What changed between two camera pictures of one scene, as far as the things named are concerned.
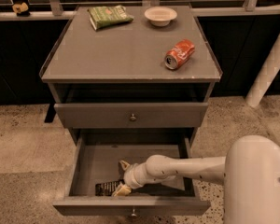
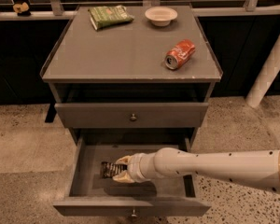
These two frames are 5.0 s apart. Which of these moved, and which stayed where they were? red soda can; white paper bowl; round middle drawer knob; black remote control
Moved: black remote control
Stayed: white paper bowl; red soda can; round middle drawer knob
